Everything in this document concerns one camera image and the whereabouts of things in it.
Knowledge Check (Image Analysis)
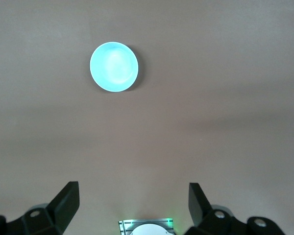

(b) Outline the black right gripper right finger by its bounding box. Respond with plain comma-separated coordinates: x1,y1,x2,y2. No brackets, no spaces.
183,182,285,235

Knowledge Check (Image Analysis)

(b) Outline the blue bowl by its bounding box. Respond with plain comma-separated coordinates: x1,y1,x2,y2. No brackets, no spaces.
89,42,140,93

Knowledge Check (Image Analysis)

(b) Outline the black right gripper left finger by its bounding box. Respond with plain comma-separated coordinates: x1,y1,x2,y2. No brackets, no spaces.
0,181,80,235

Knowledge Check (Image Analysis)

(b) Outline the brown table cover sheet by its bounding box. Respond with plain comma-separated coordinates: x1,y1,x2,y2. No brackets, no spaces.
0,0,294,235

